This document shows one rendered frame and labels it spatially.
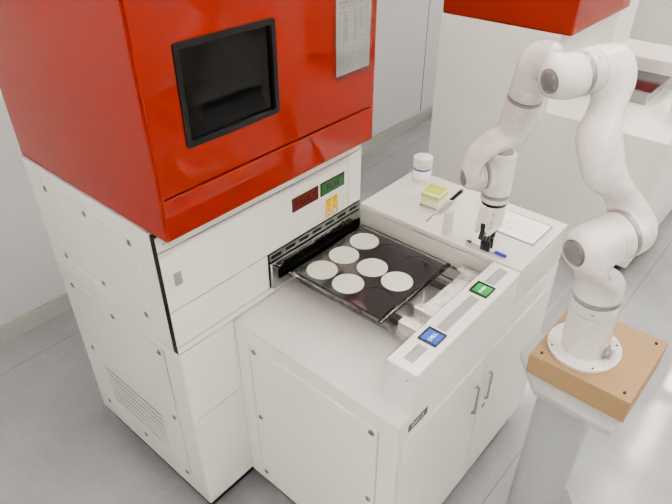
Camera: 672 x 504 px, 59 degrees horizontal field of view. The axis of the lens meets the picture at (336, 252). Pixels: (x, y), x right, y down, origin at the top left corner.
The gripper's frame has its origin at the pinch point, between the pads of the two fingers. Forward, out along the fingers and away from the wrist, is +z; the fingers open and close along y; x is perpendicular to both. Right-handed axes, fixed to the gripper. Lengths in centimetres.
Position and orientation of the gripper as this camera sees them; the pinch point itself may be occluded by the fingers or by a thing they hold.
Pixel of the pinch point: (486, 243)
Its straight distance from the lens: 192.0
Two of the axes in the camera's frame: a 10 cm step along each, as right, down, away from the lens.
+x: 7.6, 3.7, -5.4
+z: 0.0, 8.2, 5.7
